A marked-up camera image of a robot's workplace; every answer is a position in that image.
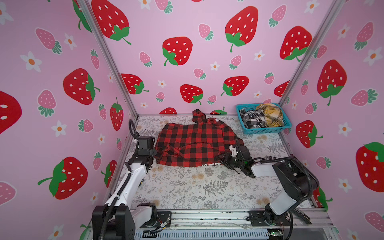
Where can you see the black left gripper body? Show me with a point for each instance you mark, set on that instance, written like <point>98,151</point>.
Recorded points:
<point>153,153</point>

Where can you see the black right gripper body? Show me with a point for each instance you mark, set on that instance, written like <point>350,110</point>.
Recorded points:
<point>230,161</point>

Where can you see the red black plaid shirt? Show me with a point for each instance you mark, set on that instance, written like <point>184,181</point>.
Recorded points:
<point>202,143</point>

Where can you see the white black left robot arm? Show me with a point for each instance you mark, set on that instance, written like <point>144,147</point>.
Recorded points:
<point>115,220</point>

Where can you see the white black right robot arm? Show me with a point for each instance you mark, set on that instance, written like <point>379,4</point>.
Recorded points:
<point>297,181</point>

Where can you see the black white plaid shirt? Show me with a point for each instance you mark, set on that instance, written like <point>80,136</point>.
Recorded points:
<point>253,119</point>

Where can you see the teal plastic laundry basket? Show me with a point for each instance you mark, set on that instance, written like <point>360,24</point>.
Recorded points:
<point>252,107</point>

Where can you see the yellow plaid shirt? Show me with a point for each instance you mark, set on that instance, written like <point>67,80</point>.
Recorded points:
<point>272,115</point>

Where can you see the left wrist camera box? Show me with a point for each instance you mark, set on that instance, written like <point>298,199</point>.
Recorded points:
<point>145,143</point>

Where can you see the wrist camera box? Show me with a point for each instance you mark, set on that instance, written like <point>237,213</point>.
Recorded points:
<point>145,143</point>
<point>240,152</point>

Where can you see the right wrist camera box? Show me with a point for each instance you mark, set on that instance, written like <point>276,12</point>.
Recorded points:
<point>240,152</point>

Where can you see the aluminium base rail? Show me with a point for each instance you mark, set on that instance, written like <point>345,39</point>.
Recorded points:
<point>232,224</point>

